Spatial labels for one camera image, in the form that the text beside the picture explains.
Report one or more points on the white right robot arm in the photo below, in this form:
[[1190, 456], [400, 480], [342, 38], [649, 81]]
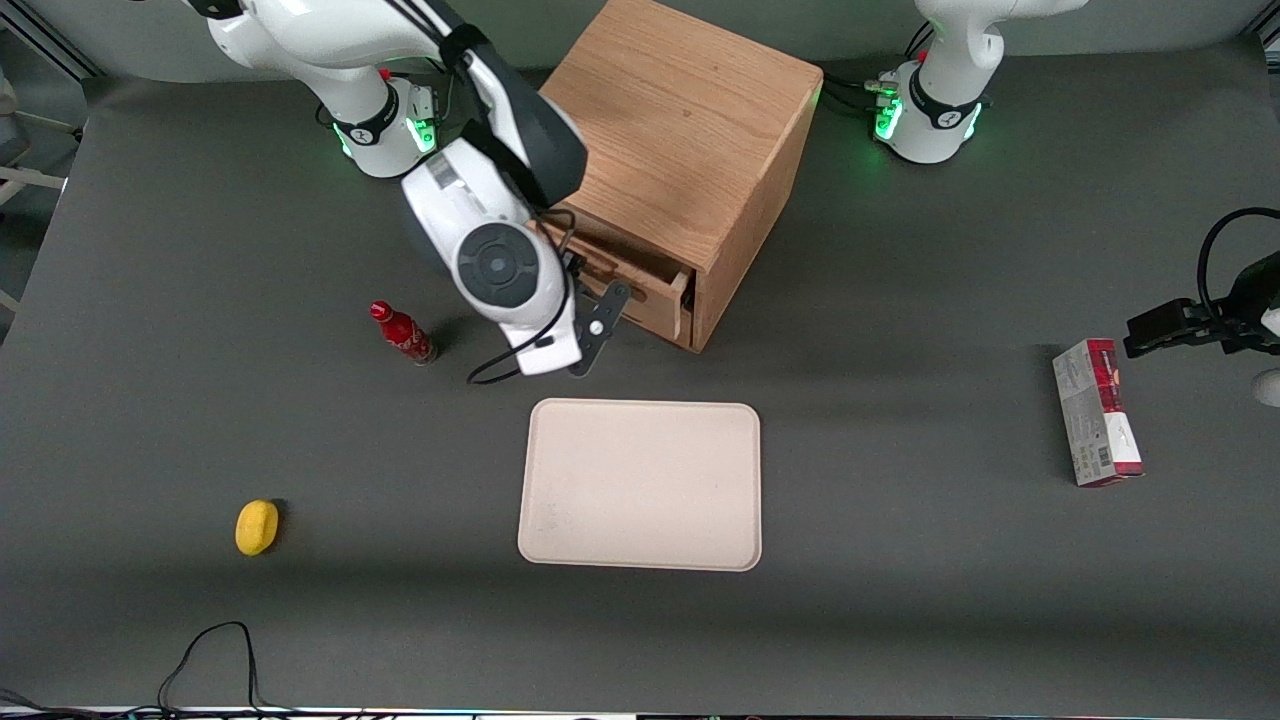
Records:
[[500, 240]]

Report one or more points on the red cola bottle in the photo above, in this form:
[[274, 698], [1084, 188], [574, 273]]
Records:
[[405, 335]]

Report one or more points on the grey wrist camera mount plate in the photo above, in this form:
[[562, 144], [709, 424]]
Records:
[[598, 325]]

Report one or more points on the yellow lemon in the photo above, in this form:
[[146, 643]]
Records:
[[256, 527]]

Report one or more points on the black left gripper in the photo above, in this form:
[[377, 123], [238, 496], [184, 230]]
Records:
[[1252, 297]]

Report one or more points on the beige plastic tray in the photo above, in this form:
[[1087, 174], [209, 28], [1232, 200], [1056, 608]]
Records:
[[640, 485]]

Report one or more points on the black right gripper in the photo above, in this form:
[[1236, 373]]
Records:
[[577, 262]]

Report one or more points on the white round object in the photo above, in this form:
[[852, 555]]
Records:
[[1270, 387]]

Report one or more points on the grey and red carton box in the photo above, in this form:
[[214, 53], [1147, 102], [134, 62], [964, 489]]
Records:
[[1095, 415]]

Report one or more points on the white frame beside table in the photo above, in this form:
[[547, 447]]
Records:
[[25, 178]]

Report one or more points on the wooden drawer cabinet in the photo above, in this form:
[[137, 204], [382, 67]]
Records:
[[680, 120]]

